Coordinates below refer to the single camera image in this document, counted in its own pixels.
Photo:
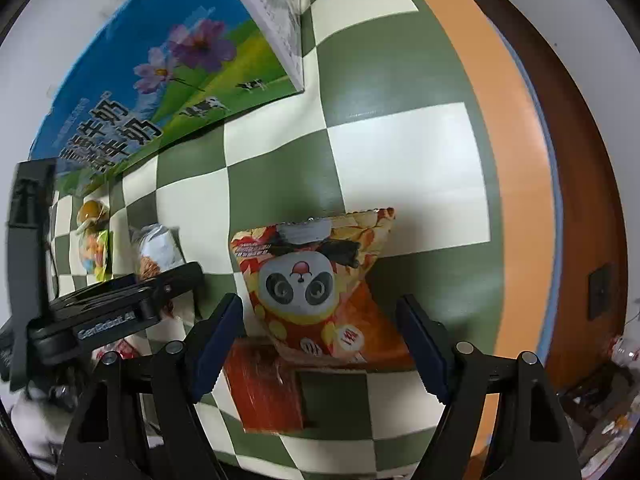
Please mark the colourful candy bag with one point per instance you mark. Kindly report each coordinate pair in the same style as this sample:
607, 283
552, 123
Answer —
95, 252

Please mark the dark flat floor object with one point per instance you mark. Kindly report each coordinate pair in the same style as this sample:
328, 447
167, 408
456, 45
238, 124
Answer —
600, 292

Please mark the blue printed cardboard box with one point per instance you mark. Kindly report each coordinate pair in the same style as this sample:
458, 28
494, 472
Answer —
150, 45

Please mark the orange panda snack packet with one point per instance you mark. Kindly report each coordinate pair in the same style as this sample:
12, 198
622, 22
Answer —
320, 290

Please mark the green white checkered mat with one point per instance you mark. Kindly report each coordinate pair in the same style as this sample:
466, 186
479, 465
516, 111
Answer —
400, 170

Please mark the pile of small toys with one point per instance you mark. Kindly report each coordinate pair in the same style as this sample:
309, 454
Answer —
622, 350

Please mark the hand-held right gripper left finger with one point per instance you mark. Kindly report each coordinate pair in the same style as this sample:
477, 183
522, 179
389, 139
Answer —
220, 345

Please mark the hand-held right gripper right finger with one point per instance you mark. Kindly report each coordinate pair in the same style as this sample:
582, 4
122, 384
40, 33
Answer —
422, 345

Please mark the white cookie packet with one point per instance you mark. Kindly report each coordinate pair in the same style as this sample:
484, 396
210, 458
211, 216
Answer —
157, 247

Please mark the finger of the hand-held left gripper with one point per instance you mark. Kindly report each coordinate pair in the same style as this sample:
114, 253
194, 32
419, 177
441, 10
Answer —
182, 277

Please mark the dark red snack packet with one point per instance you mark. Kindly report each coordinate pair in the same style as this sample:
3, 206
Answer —
265, 390

